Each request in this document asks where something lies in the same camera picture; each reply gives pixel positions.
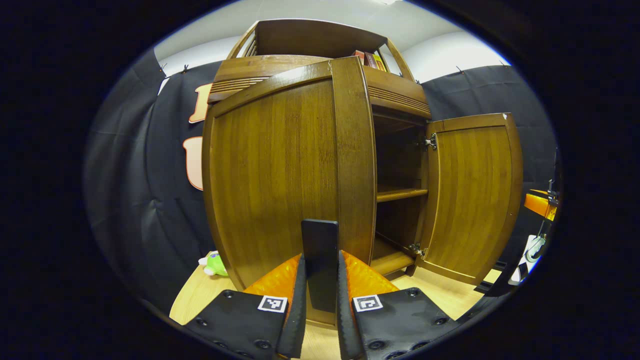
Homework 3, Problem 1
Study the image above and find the wooden inner shelf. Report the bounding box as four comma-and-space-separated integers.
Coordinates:
375, 186, 429, 204

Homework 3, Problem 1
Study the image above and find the wooden cabinet door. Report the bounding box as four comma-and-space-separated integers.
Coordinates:
415, 112, 525, 286
201, 55, 378, 329

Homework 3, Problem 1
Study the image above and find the black backdrop cloth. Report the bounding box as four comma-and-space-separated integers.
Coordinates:
82, 47, 562, 317

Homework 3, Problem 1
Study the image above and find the green plush toy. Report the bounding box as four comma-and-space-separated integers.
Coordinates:
198, 250, 230, 278

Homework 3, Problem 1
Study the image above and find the black door handle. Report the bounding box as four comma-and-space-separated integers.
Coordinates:
300, 218, 340, 315

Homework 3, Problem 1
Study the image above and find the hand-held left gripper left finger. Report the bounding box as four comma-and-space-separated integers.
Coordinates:
182, 252, 307, 360

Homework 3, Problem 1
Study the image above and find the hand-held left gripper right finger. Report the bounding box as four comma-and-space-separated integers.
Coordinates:
335, 250, 461, 360

